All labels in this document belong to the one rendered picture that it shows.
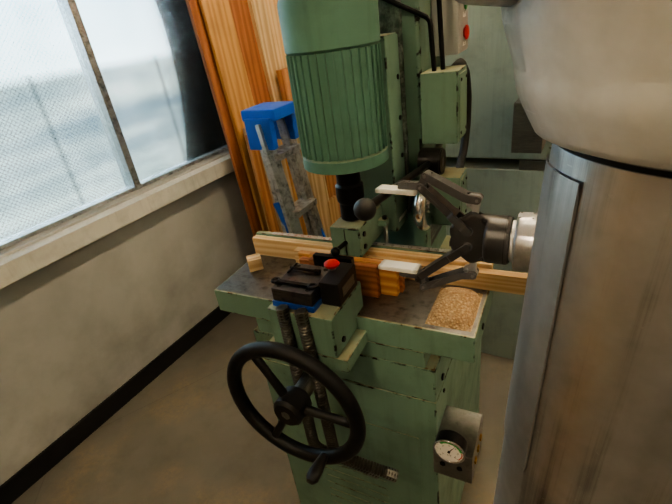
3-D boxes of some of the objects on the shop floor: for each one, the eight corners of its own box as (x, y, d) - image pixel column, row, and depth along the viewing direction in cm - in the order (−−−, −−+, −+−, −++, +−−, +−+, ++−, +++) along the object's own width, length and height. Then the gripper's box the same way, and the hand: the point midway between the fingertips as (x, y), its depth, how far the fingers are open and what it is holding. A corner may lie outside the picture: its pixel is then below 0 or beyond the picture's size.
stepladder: (308, 358, 214) (231, 114, 164) (332, 326, 233) (269, 99, 183) (336, 363, 205) (264, 107, 156) (359, 330, 224) (300, 93, 175)
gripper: (509, 301, 74) (388, 283, 83) (523, 152, 64) (385, 150, 74) (503, 324, 68) (373, 301, 77) (517, 163, 58) (368, 159, 67)
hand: (385, 228), depth 75 cm, fingers open, 13 cm apart
